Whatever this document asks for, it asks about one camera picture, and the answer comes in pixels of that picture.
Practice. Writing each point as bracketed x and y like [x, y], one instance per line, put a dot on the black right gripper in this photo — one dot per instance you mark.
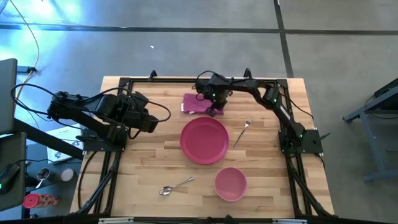
[219, 93]

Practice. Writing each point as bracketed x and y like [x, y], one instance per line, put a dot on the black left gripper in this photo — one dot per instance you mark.
[141, 116]

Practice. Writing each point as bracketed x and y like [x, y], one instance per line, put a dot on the purple cloth napkin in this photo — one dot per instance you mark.
[194, 104]

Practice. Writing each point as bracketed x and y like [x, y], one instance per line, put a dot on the silver metal fork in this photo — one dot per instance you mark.
[242, 132]

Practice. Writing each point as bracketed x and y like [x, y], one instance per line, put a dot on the pink round bowl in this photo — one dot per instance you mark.
[231, 184]

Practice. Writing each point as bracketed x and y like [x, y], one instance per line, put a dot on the silver metal spoon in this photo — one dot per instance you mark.
[174, 187]

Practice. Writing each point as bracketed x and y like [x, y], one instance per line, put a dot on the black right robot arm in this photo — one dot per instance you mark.
[281, 110]

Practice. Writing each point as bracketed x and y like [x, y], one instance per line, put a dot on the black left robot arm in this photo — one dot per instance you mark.
[77, 112]

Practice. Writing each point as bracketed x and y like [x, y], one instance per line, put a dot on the red round plate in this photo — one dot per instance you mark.
[204, 140]

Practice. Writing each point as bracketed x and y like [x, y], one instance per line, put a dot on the white paper booklet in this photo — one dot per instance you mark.
[63, 137]

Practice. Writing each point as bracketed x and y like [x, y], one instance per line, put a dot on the white lidded can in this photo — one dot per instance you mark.
[67, 175]

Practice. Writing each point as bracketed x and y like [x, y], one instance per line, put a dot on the metal cup with spoon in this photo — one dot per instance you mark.
[44, 175]

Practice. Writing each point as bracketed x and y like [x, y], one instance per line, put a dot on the black side desk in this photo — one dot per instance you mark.
[14, 149]

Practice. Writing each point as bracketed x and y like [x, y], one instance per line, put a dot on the red patterned cup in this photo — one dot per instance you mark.
[38, 200]

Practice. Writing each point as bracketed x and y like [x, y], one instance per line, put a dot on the grey monitor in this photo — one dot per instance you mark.
[7, 93]

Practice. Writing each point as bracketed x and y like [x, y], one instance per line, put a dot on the black device with green light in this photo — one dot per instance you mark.
[7, 177]

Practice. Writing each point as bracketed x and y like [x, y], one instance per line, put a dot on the blue grey metal cart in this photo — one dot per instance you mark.
[371, 124]

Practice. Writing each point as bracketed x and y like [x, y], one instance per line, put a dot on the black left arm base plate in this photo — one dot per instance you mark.
[93, 143]

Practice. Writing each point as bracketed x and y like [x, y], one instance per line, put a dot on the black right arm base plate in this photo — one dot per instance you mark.
[311, 140]

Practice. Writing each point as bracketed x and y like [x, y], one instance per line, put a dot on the black aluminium table frame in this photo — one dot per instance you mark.
[292, 174]

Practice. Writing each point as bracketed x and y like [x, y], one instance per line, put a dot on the silver frame bracket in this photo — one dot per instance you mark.
[289, 221]
[115, 220]

